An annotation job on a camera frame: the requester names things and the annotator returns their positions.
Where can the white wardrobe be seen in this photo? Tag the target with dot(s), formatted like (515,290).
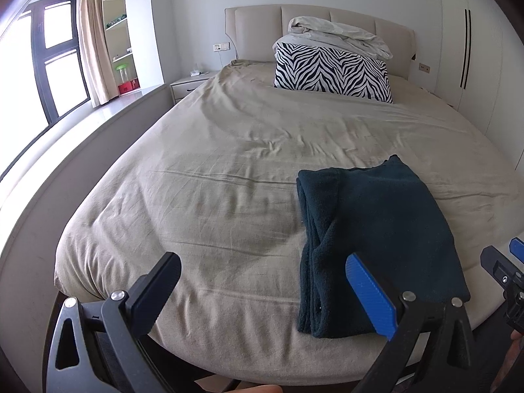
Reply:
(491,49)

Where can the white nightstand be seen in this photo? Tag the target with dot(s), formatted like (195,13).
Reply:
(186,88)

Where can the clear container with green lid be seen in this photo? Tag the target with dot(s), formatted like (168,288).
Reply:
(122,73)

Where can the small white box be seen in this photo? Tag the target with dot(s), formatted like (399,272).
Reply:
(198,71)

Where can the beige padded headboard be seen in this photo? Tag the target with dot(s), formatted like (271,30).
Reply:
(254,32)

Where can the black framed window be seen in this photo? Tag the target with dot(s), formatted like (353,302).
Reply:
(61,57)

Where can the beige curtain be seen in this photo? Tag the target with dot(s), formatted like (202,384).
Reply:
(94,41)

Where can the zebra print pillow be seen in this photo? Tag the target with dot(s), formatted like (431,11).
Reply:
(331,71)

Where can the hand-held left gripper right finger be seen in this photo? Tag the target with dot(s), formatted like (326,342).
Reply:
(370,294)

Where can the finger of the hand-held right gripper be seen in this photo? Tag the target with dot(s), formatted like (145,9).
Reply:
(497,264)
(518,249)

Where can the wall socket with plug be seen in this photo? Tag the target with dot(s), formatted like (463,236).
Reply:
(221,47)

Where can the white wall shelf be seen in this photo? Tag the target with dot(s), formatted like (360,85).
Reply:
(116,0)

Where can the bed with beige sheet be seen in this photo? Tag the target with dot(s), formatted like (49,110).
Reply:
(229,172)

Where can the dark teal knit sweater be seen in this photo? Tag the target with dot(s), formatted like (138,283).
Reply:
(376,221)

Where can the red box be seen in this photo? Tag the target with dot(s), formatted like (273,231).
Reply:
(127,88)

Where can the white window ledge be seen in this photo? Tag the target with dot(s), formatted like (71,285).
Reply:
(61,172)

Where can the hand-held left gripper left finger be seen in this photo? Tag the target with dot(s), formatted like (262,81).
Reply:
(157,290)

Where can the plain wall socket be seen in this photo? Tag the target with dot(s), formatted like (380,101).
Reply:
(424,68)

